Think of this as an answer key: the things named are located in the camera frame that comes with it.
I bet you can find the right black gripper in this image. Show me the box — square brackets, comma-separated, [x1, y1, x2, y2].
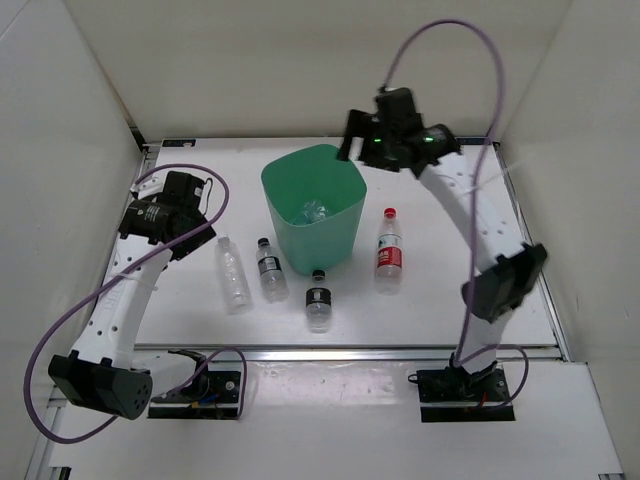
[338, 109, 403, 173]

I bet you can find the blue label bottle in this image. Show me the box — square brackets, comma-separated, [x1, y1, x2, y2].
[291, 199, 332, 226]

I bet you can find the clear bottle white cap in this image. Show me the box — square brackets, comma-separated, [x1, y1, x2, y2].
[215, 236, 253, 314]

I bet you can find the red label bottle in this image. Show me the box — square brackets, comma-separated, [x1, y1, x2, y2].
[375, 207, 403, 295]

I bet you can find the clear bottle black label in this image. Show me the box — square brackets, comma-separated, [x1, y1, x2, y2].
[256, 237, 289, 302]

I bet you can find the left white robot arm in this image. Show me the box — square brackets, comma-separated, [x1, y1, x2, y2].
[48, 193, 215, 420]

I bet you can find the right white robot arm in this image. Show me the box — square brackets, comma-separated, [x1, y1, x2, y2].
[337, 110, 547, 400]

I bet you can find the green plastic bin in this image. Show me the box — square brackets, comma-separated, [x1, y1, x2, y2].
[261, 144, 367, 275]

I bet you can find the short bottle black label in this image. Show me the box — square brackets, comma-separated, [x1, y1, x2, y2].
[305, 270, 333, 333]

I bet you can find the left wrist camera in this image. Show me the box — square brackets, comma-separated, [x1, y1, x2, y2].
[162, 171, 205, 205]

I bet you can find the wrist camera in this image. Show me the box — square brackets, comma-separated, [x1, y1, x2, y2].
[375, 87, 416, 121]
[162, 171, 205, 205]

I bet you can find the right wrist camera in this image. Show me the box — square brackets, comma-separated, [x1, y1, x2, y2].
[375, 87, 416, 121]

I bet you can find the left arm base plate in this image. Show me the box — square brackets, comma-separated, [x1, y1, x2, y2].
[147, 347, 248, 421]

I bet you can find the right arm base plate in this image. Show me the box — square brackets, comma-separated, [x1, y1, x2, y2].
[407, 365, 516, 423]

